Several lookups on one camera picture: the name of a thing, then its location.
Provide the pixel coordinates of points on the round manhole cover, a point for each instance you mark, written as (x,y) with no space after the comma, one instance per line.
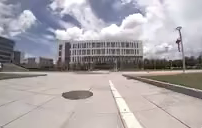
(77,94)

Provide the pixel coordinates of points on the dark glass building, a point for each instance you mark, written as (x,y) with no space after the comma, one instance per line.
(0,50)

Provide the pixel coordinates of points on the grey stone kerb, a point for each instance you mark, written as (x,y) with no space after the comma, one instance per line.
(175,87)

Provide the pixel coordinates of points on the lamp pole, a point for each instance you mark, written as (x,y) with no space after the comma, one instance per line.
(181,50)

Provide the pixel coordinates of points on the large white building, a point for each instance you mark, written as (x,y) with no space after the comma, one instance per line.
(102,53)

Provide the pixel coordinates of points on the low distant buildings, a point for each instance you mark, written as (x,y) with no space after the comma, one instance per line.
(35,62)

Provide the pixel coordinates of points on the person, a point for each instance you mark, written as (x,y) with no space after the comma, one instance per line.
(0,66)

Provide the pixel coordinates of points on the row of trees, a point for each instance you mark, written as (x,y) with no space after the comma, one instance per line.
(179,62)

